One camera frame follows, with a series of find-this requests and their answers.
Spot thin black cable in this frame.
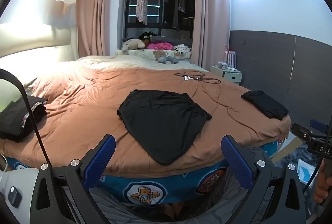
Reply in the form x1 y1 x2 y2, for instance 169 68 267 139
175 71 221 84

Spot pink cloth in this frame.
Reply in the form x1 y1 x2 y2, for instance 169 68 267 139
148 42 174 51

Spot stack of dark clothes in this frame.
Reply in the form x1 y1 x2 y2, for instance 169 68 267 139
0 95 48 143

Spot white nightstand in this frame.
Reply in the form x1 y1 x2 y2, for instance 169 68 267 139
210 65 243 83

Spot black plush toy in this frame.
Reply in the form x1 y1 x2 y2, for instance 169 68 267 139
138 31 159 42

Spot cream bed sheet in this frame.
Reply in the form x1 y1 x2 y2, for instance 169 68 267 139
75 54 210 74

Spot cream padded headboard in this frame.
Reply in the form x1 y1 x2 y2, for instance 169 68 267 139
0 23 78 65

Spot pink wire rack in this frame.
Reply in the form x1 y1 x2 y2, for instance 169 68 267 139
224 46 238 71

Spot grey pillow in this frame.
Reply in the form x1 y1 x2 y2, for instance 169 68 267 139
152 36 182 44

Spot white plastic device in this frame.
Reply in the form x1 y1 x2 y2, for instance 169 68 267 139
0 169 39 217

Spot patterned hanging garment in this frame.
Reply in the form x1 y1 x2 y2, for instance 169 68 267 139
136 0 149 24

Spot folded black pants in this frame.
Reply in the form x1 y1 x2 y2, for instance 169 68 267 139
241 90 289 121

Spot beige plush dog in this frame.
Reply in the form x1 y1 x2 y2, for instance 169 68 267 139
115 38 146 56

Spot dark hanging clothes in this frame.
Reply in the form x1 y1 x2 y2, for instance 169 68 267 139
171 0 195 31

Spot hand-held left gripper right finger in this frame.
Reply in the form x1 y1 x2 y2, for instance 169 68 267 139
220 135 307 224

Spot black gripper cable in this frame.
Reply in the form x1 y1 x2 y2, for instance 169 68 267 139
0 69 52 170
302 115 332 192

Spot white patterned cloth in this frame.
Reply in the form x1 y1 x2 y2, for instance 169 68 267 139
173 44 192 56

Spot brown blanket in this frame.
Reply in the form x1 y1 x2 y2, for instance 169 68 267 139
0 68 291 178

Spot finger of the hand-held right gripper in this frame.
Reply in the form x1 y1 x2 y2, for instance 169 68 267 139
292 119 328 143

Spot brown teddy bear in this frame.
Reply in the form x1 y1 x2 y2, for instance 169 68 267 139
153 50 179 64

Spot person's right hand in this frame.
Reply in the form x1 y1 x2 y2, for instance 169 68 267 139
312 162 332 205

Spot white paper box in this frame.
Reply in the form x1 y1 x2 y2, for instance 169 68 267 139
298 159 316 183

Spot blue printed bed sheet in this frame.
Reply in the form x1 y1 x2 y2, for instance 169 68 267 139
5 136 288 206

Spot dark window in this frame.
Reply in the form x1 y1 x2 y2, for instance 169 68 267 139
126 0 195 40

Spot black pants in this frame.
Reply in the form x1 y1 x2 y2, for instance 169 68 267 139
117 90 212 165
241 90 289 121

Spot blue grey rug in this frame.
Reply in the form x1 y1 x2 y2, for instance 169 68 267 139
270 145 332 188

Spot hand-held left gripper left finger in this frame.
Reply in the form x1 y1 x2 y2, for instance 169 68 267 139
30 134 116 224

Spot pink curtain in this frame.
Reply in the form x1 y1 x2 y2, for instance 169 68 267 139
76 0 125 59
191 0 232 71

